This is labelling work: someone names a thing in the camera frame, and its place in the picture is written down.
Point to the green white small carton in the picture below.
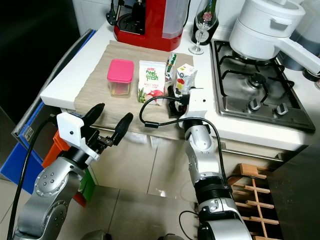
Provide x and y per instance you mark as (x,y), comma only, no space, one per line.
(172,60)

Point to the beige woven mat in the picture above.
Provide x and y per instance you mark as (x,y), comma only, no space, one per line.
(95,75)

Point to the black power plug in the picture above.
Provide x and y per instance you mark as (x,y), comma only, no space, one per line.
(114,15)

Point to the wooden wine rack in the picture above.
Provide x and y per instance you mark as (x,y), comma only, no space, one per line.
(255,192)

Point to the white cooking pot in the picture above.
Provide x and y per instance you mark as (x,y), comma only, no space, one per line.
(265,27)

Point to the orange plastic board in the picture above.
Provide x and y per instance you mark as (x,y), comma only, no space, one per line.
(52,150)

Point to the red plastic board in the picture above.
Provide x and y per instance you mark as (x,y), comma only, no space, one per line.
(79,199)

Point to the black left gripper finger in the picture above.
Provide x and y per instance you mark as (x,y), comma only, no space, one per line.
(95,114)
(124,127)

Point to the green plastic board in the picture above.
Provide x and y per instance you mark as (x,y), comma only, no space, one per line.
(86,185)

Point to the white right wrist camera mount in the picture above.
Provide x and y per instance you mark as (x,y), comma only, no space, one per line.
(197,105)

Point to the Peel Fresh juice carton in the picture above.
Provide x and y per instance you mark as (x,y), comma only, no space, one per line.
(151,81)

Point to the dark wine bottle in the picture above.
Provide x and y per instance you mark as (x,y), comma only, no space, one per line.
(214,34)

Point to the red coffee machine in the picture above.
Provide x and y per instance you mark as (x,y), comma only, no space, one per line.
(145,25)

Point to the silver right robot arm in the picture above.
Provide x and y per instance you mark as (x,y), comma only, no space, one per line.
(205,170)

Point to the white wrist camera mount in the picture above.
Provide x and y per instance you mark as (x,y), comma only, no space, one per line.
(72,130)
(197,105)

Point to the blue plastic board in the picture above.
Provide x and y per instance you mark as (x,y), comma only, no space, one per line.
(15,170)

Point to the white kitchen counter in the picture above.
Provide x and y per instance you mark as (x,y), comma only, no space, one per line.
(60,85)

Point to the pink lidded container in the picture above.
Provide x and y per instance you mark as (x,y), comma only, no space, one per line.
(120,72)

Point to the clear wine glass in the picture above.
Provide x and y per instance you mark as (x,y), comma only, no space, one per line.
(205,20)

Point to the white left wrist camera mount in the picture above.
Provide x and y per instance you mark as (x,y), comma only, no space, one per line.
(72,130)

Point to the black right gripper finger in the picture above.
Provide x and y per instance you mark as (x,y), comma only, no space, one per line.
(172,92)

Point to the small fruit juice carton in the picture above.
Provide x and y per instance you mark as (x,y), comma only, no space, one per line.
(186,77)

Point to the steel gas stove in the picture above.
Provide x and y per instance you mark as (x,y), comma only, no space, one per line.
(255,85)

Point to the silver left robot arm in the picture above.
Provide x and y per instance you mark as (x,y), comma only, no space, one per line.
(50,200)

